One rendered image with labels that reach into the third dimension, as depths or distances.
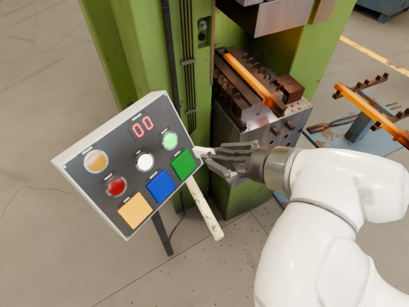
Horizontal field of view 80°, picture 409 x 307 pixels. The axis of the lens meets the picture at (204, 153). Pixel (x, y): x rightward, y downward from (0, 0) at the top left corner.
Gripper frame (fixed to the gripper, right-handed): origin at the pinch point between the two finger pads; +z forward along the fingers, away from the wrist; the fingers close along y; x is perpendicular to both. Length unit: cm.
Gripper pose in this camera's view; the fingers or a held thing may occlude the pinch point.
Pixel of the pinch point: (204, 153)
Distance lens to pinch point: 63.5
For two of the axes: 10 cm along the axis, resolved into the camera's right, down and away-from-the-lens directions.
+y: 6.3, -6.2, 4.8
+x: -3.8, -7.8, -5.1
